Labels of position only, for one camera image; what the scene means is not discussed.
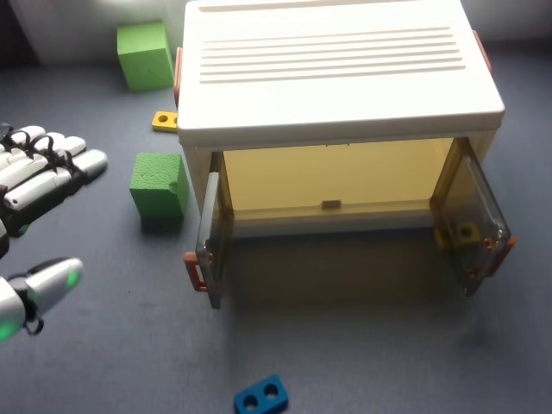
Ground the small green foam block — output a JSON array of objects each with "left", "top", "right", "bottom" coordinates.
[{"left": 129, "top": 152, "right": 190, "bottom": 222}]

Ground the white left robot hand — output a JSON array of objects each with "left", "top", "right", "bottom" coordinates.
[{"left": 0, "top": 122, "right": 109, "bottom": 346}]

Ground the yellow block with hole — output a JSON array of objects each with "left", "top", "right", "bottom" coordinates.
[
  {"left": 151, "top": 110, "right": 180, "bottom": 134},
  {"left": 434, "top": 222, "right": 480, "bottom": 251}
]

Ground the grey table cloth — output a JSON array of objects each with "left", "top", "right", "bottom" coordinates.
[{"left": 0, "top": 38, "right": 552, "bottom": 414}]

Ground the large green foam block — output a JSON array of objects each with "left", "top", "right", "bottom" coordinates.
[{"left": 116, "top": 20, "right": 176, "bottom": 93}]

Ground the blue two-hole block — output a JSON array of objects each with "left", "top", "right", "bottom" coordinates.
[{"left": 234, "top": 373, "right": 289, "bottom": 414}]

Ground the white toy cabinet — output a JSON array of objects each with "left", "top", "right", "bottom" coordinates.
[{"left": 174, "top": 0, "right": 506, "bottom": 238}]

